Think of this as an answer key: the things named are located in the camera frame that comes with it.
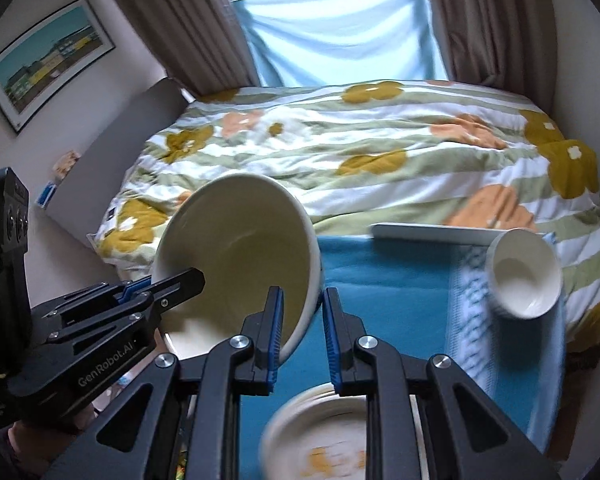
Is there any yellow duck cartoon plate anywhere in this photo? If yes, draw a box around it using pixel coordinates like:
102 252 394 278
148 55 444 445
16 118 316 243
258 381 429 480

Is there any light blue window cloth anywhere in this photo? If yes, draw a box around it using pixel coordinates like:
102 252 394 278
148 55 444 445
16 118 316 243
233 0 448 87

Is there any floral bed quilt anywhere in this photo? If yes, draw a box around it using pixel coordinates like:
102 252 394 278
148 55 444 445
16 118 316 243
91 80 600 352

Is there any cream ceramic bowl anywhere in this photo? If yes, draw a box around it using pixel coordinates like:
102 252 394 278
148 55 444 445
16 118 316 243
151 174 324 362

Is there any blue patterned table cloth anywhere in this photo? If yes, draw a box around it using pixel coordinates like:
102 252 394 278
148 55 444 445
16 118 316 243
179 231 569 480

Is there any framed landscape picture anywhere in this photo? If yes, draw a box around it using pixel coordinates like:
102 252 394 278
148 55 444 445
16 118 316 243
0 0 114 133

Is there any left human hand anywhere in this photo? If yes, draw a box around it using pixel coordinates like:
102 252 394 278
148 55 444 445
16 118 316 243
7 403 97 479

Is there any white rectangular tray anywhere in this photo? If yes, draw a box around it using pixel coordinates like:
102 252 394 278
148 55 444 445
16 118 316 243
370 222 505 246

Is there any brown curtain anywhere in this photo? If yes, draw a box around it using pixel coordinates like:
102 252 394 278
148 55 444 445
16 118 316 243
114 0 259 96
429 0 557 112

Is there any small white ribbed bowl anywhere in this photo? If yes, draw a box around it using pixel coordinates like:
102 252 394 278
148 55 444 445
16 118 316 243
486 228 562 321

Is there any right brown curtain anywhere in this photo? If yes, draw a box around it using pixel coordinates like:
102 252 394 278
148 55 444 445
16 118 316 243
429 0 557 112

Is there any left brown curtain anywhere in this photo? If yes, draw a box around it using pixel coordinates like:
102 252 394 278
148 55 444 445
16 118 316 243
114 0 259 96

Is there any grey headboard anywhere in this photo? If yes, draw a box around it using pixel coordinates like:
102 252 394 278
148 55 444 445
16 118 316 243
46 78 187 248

